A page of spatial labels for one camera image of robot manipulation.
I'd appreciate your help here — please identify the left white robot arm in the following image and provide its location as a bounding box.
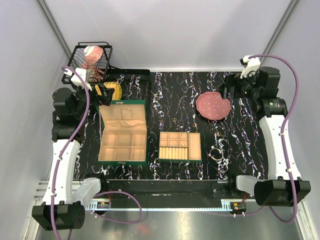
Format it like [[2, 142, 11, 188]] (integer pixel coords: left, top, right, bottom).
[[31, 86, 108, 232]]

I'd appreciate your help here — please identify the pink polka dot plate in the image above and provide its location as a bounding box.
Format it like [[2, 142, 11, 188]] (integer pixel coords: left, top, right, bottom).
[[196, 91, 231, 121]]

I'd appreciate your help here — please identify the pink patterned ceramic bowl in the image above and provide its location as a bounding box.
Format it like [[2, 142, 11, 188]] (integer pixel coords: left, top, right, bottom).
[[83, 45, 103, 65]]

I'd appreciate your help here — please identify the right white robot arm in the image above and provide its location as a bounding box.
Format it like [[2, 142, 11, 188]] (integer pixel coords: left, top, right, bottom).
[[224, 67, 311, 207]]

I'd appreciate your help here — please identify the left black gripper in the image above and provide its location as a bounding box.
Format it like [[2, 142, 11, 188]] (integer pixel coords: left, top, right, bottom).
[[72, 82, 114, 118]]

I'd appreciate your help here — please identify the yellow woven tray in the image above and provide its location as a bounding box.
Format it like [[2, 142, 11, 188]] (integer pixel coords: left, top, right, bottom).
[[104, 81, 122, 101]]

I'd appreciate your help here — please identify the pearl ended bangle bracelet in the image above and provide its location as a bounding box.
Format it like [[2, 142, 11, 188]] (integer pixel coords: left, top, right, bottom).
[[208, 146, 223, 161]]

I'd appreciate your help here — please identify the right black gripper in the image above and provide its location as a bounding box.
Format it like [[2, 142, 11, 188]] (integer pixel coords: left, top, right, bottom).
[[216, 68, 261, 101]]

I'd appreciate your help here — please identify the pink patterned cup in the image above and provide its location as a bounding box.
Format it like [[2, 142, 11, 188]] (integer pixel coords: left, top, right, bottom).
[[81, 63, 105, 82]]

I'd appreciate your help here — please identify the purple cable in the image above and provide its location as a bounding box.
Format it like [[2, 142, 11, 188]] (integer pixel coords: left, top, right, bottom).
[[199, 54, 300, 224], [48, 65, 144, 240]]

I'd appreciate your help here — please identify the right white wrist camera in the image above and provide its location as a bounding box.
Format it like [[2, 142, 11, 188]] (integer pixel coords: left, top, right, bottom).
[[240, 55, 261, 79]]

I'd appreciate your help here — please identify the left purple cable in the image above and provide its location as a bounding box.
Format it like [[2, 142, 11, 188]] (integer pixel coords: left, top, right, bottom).
[[48, 65, 144, 240]]

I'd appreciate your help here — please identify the small green jewelry tray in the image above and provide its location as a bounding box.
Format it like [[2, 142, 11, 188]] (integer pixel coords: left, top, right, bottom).
[[158, 131, 202, 162]]

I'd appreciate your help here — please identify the black wire dish rack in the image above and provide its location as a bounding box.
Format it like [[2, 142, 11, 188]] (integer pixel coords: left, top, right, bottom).
[[61, 41, 151, 106]]

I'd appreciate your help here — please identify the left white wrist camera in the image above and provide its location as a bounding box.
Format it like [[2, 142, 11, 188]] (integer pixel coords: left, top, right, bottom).
[[71, 67, 90, 86]]

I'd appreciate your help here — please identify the large green jewelry box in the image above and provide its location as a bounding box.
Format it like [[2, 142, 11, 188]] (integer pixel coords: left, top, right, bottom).
[[98, 100, 147, 165]]

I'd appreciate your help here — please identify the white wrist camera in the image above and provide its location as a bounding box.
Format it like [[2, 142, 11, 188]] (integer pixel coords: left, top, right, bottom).
[[240, 55, 261, 79], [71, 67, 90, 86]]

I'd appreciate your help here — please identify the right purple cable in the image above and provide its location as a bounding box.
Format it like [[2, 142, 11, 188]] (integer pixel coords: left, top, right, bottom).
[[199, 54, 300, 224]]

